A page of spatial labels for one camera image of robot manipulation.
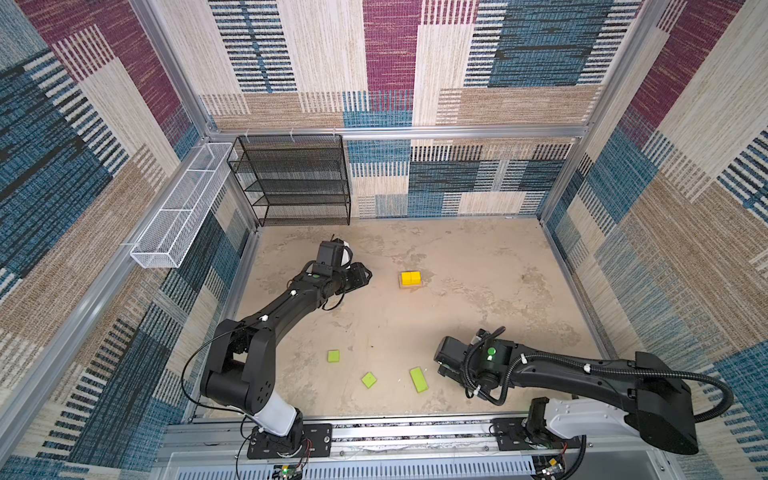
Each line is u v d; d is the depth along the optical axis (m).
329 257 0.70
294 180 1.11
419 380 0.82
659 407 0.41
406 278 1.00
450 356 0.62
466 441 0.74
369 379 0.83
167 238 0.71
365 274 0.84
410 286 1.01
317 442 0.73
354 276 0.80
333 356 0.87
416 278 0.99
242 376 0.44
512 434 0.74
